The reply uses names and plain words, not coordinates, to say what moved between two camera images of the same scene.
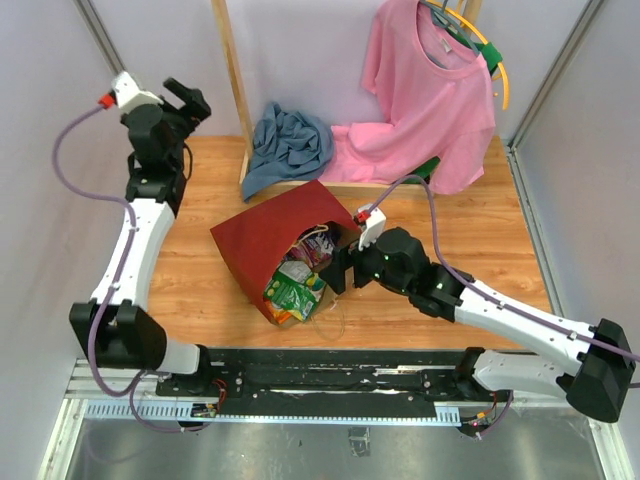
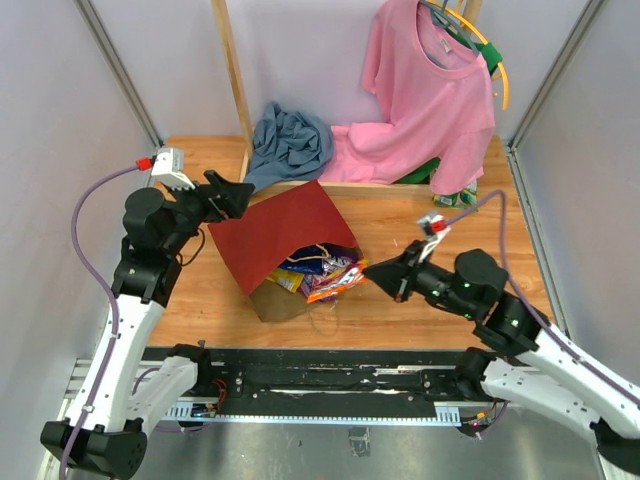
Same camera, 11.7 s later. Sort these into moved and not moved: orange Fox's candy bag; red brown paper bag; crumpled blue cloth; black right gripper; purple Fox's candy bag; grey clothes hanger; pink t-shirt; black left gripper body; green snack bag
Moved: black left gripper body; purple Fox's candy bag; orange Fox's candy bag; green snack bag; black right gripper
Not moved: pink t-shirt; red brown paper bag; grey clothes hanger; crumpled blue cloth
